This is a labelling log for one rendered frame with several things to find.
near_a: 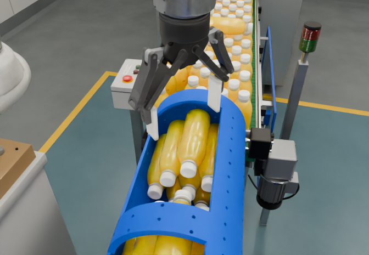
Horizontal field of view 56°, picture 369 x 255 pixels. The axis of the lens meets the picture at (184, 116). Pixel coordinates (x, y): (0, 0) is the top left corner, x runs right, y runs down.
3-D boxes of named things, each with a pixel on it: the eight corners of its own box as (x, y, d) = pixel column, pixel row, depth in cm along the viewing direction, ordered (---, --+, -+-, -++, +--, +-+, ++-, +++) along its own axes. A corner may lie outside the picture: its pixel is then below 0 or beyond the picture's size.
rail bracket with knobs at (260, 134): (241, 160, 123) (245, 139, 116) (242, 146, 128) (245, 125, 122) (270, 163, 122) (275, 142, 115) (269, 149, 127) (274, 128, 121)
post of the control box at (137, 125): (145, 236, 199) (127, 96, 135) (147, 230, 202) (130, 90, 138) (152, 237, 198) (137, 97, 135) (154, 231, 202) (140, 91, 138)
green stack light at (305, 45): (298, 51, 130) (301, 40, 127) (297, 44, 135) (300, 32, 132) (316, 53, 129) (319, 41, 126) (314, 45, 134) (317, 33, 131)
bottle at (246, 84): (247, 122, 138) (253, 83, 126) (230, 120, 139) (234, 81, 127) (247, 111, 143) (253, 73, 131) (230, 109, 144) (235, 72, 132)
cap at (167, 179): (168, 182, 91) (167, 187, 90) (158, 174, 90) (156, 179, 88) (179, 177, 89) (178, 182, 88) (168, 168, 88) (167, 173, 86)
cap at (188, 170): (197, 162, 84) (196, 167, 83) (196, 172, 87) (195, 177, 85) (182, 159, 84) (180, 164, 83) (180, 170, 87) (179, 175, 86)
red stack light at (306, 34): (301, 39, 127) (304, 29, 124) (300, 32, 132) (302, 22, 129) (319, 41, 126) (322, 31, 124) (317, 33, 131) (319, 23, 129)
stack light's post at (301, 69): (259, 225, 205) (298, 64, 135) (259, 219, 208) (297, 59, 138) (266, 226, 204) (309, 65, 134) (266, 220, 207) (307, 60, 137)
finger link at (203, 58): (178, 43, 55) (184, 36, 55) (212, 73, 64) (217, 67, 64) (193, 53, 53) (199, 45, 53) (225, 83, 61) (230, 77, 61)
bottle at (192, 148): (211, 111, 97) (204, 158, 83) (209, 129, 101) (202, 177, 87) (186, 107, 97) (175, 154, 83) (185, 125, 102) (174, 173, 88)
